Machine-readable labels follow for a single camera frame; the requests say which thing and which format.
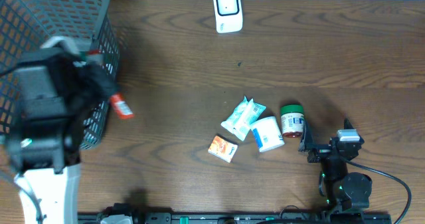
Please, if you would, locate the green lid jar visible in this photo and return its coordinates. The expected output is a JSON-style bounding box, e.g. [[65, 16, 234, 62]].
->
[[280, 104, 305, 138]]

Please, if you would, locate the white tub with blue label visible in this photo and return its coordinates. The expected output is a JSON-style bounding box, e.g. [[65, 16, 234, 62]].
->
[[250, 116, 285, 153]]

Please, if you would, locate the mint green wipes packet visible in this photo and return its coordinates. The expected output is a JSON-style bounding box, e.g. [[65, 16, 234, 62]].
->
[[220, 97, 266, 141]]

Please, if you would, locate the orange small box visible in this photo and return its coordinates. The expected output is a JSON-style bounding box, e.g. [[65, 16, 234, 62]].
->
[[208, 135, 238, 163]]

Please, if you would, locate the red snack packet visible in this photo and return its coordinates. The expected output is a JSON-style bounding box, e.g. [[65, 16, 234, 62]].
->
[[110, 93, 134, 120]]

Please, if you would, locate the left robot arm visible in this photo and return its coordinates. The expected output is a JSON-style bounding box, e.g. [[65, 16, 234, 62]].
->
[[3, 37, 116, 223]]

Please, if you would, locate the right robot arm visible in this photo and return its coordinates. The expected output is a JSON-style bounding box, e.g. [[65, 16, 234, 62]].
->
[[298, 119, 372, 221]]

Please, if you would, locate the white barcode scanner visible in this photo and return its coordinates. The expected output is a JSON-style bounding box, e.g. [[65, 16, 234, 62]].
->
[[213, 0, 243, 34]]

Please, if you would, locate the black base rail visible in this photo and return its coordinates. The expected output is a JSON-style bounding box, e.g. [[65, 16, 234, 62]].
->
[[78, 212, 391, 224]]

